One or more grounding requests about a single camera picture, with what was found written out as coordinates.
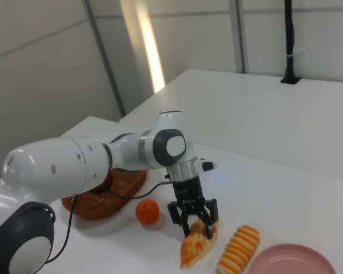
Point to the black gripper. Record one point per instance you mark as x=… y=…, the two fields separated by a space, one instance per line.
x=188 y=195

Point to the pink plate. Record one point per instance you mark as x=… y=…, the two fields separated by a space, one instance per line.
x=291 y=259

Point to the black pole with base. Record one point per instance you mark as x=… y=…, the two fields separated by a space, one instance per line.
x=289 y=42

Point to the braided toy bread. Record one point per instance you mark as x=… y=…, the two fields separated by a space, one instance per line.
x=195 y=246

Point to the toy orange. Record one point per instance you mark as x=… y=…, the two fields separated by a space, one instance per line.
x=147 y=211

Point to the striped toy bread roll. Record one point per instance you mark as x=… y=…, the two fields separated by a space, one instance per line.
x=238 y=248

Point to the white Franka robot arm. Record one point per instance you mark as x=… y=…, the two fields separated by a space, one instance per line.
x=51 y=168

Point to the brown woven basket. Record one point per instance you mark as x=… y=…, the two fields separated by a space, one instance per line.
x=103 y=204

